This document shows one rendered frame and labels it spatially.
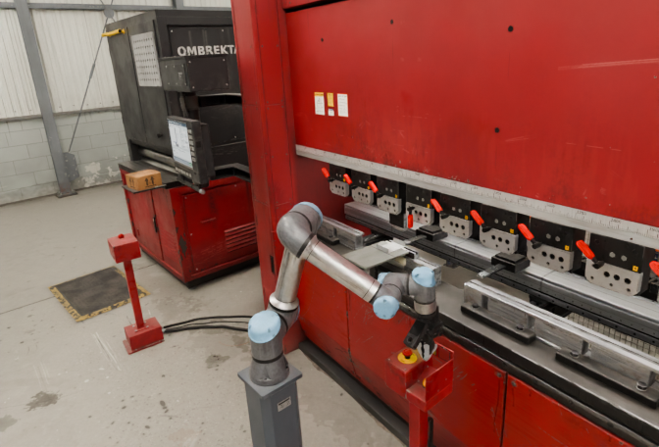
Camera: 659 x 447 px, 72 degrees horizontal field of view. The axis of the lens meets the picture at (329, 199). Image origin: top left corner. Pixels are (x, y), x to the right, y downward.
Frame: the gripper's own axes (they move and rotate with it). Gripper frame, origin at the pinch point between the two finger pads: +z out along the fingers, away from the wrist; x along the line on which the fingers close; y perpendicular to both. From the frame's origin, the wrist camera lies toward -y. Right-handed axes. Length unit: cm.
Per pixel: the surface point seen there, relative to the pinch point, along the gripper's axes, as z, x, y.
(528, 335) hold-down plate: -4.3, -22.8, 30.0
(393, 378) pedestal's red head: 11.5, 10.4, -6.1
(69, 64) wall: -111, 747, 59
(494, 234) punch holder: -37, -5, 37
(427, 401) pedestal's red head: 12.7, -4.9, -5.3
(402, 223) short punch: -25, 47, 43
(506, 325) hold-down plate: -4.2, -14.3, 30.2
